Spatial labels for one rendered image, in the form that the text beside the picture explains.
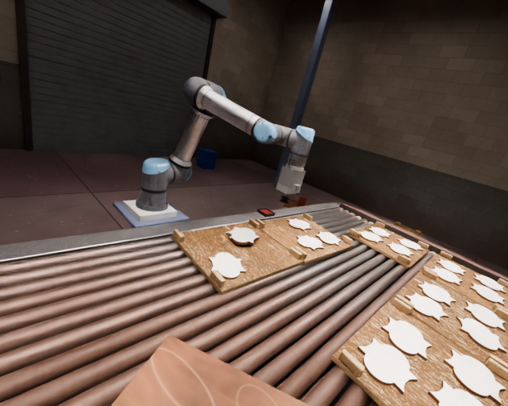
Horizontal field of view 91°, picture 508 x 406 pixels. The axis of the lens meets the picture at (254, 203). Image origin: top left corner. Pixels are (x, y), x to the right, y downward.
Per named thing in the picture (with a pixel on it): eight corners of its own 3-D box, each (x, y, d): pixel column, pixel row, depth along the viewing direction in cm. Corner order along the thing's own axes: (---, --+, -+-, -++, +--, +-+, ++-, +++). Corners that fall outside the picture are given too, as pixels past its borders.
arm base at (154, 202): (130, 201, 122) (131, 182, 119) (158, 198, 134) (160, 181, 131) (145, 213, 114) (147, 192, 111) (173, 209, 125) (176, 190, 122)
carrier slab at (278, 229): (251, 225, 125) (252, 221, 125) (301, 217, 153) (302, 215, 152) (304, 264, 102) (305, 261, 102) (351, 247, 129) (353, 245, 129)
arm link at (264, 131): (175, 65, 97) (279, 122, 83) (193, 73, 106) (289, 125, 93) (166, 95, 101) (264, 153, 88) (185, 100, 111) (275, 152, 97)
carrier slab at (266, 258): (170, 237, 97) (171, 234, 96) (248, 224, 125) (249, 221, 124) (220, 296, 74) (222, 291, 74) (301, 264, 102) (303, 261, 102)
